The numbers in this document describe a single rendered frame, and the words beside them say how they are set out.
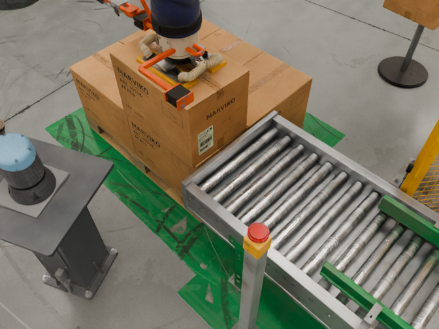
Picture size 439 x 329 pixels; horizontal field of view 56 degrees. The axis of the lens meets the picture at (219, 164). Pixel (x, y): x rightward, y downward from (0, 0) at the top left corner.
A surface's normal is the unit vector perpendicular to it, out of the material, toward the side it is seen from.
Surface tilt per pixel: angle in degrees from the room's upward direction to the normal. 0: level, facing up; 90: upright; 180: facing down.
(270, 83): 0
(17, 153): 10
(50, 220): 0
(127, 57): 0
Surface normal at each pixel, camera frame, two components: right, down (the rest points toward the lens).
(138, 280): -0.01, -0.64
